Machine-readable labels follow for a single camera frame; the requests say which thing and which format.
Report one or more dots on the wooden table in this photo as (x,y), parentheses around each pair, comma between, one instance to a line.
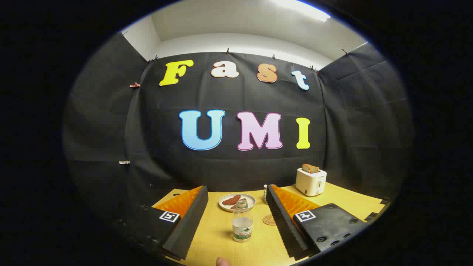
(263,242)

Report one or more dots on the cream toaster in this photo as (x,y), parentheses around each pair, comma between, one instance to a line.
(308,183)

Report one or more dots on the small glass jar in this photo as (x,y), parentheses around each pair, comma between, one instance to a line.
(265,194)

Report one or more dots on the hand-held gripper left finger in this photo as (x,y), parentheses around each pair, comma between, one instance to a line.
(188,221)

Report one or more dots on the black backdrop cloth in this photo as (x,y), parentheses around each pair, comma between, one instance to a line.
(240,173)

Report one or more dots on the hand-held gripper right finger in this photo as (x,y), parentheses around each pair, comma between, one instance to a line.
(282,221)

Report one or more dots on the beige round plate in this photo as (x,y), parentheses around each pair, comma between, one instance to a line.
(250,201)

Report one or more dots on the clear plastic juice bottle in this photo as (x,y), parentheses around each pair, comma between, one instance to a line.
(242,227)

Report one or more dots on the round wooden coaster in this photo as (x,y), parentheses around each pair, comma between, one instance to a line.
(268,220)

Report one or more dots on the brown meat patty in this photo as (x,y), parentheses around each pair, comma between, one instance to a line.
(231,200)
(234,206)

